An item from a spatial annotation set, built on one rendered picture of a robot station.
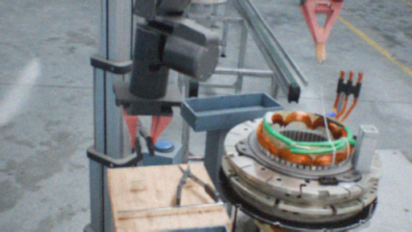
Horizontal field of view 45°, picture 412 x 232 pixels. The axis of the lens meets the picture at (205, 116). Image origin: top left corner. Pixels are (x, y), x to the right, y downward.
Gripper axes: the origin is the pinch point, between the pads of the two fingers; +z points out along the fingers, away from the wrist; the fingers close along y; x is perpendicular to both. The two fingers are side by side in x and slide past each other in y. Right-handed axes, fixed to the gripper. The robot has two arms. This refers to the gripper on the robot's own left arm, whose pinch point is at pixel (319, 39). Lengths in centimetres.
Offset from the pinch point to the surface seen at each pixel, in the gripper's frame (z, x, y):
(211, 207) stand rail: 29.8, 19.8, -10.6
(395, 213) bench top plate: 44, -32, 44
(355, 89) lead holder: 9.4, -9.8, 10.0
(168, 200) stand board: 29.4, 27.3, -8.5
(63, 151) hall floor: 51, 114, 215
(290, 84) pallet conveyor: 7, -17, 143
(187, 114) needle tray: 16.5, 26.4, 31.4
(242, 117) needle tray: 16.8, 12.3, 31.3
